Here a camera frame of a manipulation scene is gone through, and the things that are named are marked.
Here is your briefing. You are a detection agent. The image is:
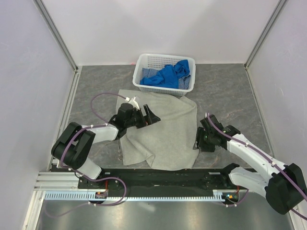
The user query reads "slotted cable duct rail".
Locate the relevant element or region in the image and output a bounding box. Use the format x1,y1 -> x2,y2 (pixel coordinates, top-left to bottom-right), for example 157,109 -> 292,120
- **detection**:
44,190 -> 239,202

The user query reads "blue checkered cloth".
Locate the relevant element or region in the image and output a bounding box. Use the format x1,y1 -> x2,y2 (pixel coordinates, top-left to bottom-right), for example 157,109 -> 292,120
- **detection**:
140,67 -> 191,90

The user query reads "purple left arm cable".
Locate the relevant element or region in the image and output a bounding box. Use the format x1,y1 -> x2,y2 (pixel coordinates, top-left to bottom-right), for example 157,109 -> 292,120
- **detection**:
44,93 -> 131,218

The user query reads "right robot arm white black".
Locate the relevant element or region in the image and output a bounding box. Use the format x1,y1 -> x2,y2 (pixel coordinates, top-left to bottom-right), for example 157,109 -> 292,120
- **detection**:
194,114 -> 307,215

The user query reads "aluminium corner frame post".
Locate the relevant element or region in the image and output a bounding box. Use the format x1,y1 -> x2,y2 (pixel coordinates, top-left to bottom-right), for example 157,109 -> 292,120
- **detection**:
244,0 -> 288,70
33,0 -> 80,72

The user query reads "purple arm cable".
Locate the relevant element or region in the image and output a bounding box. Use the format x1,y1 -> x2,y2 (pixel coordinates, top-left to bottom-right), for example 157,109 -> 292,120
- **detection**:
206,112 -> 307,221
44,93 -> 131,218

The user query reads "aluminium corner frame post left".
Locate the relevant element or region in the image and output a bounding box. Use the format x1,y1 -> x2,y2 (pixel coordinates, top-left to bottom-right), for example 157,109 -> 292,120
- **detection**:
33,0 -> 80,72

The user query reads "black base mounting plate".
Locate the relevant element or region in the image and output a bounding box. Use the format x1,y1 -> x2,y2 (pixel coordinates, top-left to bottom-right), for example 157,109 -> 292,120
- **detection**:
78,167 -> 255,192

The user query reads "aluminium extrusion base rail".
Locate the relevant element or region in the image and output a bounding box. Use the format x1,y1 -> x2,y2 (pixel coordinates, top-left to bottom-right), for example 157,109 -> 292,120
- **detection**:
34,172 -> 79,191

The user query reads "grey cloth napkin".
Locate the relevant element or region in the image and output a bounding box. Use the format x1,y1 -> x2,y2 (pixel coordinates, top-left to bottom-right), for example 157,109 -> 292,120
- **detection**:
119,90 -> 199,171

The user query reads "blue towel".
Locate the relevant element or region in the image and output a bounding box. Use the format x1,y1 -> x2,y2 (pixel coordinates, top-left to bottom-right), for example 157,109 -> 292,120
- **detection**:
140,59 -> 191,90

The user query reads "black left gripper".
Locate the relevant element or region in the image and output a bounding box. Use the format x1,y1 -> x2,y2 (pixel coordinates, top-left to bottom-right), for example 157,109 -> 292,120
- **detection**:
125,104 -> 160,129

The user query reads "silver metal fork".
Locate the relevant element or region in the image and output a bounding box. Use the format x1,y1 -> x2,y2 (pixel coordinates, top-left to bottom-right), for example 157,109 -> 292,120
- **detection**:
118,140 -> 123,161

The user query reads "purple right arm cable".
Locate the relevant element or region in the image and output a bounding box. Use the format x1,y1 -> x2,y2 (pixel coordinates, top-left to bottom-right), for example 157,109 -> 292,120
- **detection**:
206,112 -> 307,221

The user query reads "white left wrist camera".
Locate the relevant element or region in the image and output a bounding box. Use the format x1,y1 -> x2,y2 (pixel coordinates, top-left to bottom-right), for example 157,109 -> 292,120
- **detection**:
125,96 -> 140,110

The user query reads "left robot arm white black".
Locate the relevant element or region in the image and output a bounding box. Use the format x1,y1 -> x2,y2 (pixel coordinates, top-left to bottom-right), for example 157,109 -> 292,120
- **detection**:
51,103 -> 161,188

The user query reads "white perforated plastic basket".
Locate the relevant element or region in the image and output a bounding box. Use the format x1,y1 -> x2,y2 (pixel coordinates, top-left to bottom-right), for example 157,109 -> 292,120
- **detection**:
132,54 -> 196,96

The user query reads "aluminium corner frame post right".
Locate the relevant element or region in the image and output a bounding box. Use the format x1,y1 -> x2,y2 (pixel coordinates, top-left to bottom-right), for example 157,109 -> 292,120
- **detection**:
244,0 -> 288,70

